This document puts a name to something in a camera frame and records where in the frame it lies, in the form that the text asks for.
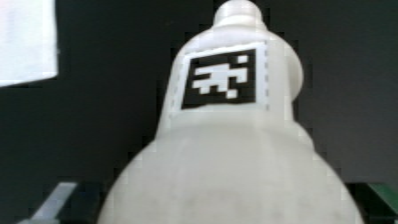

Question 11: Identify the white lamp bulb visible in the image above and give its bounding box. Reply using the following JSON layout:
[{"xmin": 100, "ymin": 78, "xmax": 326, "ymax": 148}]
[{"xmin": 97, "ymin": 0, "xmax": 365, "ymax": 224}]

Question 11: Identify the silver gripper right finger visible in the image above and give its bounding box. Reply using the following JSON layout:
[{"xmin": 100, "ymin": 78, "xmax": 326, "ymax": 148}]
[{"xmin": 369, "ymin": 183, "xmax": 398, "ymax": 224}]

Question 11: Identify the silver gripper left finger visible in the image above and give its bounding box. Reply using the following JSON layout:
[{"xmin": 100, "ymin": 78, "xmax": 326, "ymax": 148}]
[{"xmin": 17, "ymin": 182, "xmax": 79, "ymax": 224}]

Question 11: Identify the white U-shaped fence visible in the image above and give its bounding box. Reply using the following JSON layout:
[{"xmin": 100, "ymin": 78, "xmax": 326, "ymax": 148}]
[{"xmin": 0, "ymin": 0, "xmax": 59, "ymax": 88}]

